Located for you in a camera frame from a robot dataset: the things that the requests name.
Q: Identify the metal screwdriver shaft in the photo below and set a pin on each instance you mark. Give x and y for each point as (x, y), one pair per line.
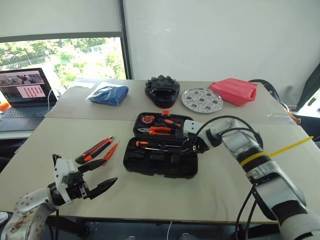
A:
(155, 148)

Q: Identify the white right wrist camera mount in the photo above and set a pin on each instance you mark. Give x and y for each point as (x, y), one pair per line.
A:
(191, 127)

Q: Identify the silver perforated steamer plate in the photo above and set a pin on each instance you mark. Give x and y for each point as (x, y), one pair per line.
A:
(202, 100)

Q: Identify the dark open laptop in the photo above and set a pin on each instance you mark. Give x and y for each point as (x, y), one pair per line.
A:
(25, 110)

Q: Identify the grey rounded shape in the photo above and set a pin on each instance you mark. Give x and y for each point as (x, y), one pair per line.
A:
(188, 236)

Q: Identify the screwdriver with orange butt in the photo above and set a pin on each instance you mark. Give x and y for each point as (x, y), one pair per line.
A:
(142, 144)

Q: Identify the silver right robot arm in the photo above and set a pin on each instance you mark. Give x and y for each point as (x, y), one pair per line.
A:
(252, 147)

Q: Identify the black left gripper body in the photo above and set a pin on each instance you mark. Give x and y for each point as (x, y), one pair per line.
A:
(78, 191)

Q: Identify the dark window frame post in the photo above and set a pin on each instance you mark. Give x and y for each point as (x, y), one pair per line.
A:
(124, 37)

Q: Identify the orange ball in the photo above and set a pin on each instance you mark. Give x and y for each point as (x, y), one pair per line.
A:
(3, 106)

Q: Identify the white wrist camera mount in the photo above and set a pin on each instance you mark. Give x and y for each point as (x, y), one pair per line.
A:
(191, 127)
(63, 166)

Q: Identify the black orange utility knife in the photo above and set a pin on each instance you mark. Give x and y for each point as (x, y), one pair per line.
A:
(92, 151)

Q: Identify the white roller blind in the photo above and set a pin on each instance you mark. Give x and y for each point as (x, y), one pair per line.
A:
(50, 15)

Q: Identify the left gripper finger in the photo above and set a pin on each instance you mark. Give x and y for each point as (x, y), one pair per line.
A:
(103, 186)
(92, 165)

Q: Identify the yellow zip tie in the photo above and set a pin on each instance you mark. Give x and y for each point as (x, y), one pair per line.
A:
(287, 147)

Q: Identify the blue cloth in plastic bag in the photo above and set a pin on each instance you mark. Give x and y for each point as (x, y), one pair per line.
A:
(110, 92)

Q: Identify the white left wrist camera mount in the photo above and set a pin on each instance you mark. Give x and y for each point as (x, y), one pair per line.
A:
(63, 166)

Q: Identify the orange black tape measure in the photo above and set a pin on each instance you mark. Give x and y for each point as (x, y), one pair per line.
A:
(146, 119)

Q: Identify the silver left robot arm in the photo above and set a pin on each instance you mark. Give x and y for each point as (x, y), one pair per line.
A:
(27, 212)

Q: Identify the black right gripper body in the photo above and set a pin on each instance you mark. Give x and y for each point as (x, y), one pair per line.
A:
(201, 147)

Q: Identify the orange voltage tester pen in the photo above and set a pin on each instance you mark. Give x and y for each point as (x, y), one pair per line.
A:
(110, 152)

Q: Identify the red plastic pouch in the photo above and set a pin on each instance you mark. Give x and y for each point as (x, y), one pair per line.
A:
(232, 91)

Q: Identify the black chair backrest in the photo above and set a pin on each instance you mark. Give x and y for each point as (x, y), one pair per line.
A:
(271, 90)

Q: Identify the black plastic tool case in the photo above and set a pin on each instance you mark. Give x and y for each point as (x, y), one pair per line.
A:
(160, 163)

